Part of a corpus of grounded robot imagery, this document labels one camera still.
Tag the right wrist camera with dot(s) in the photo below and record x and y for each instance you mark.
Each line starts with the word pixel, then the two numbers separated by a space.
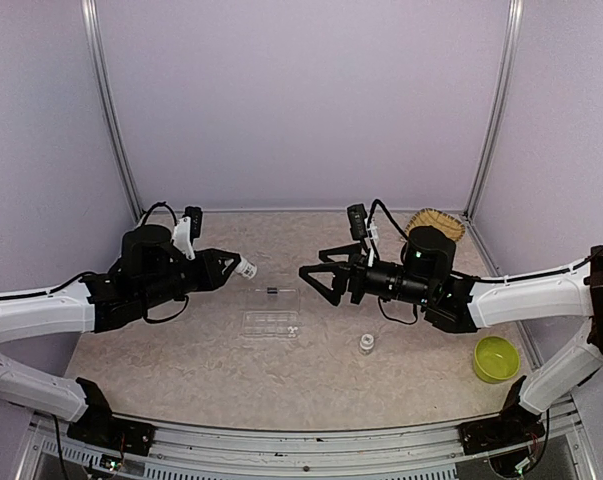
pixel 363 229

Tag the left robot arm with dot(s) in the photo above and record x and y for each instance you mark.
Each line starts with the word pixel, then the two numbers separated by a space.
pixel 157 265

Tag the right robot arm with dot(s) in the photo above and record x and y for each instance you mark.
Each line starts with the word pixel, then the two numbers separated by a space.
pixel 459 304

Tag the front aluminium rail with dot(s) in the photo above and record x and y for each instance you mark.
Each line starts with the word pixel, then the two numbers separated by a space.
pixel 427 451

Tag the clear plastic pill organizer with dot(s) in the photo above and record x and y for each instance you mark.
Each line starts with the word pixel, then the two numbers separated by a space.
pixel 269 311

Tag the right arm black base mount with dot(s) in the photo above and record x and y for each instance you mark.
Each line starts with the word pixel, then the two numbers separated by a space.
pixel 512 426

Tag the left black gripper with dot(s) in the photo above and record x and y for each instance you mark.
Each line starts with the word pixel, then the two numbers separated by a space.
pixel 210 275

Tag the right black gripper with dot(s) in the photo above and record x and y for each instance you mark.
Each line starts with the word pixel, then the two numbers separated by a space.
pixel 357 270

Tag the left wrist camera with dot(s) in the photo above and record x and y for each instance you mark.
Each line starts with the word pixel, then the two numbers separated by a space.
pixel 187 230

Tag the lime green bowl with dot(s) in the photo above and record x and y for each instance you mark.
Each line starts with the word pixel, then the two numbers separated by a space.
pixel 495 360

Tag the right aluminium frame post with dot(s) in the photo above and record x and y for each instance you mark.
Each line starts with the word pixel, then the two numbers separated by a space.
pixel 498 108

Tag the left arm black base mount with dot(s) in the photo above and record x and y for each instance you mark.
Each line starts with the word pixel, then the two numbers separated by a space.
pixel 98 426

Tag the white pill bottle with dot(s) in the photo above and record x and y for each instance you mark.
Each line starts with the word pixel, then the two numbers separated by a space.
pixel 366 344
pixel 246 269

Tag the left aluminium frame post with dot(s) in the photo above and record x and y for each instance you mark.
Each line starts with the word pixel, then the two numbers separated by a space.
pixel 98 58

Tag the woven bamboo tray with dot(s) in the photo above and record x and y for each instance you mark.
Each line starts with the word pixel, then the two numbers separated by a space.
pixel 449 225

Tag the aluminium frame post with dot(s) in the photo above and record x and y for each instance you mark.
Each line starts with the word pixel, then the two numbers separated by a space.
pixel 498 108
pixel 98 58

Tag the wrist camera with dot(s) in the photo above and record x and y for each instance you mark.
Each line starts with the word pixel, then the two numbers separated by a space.
pixel 363 229
pixel 187 230

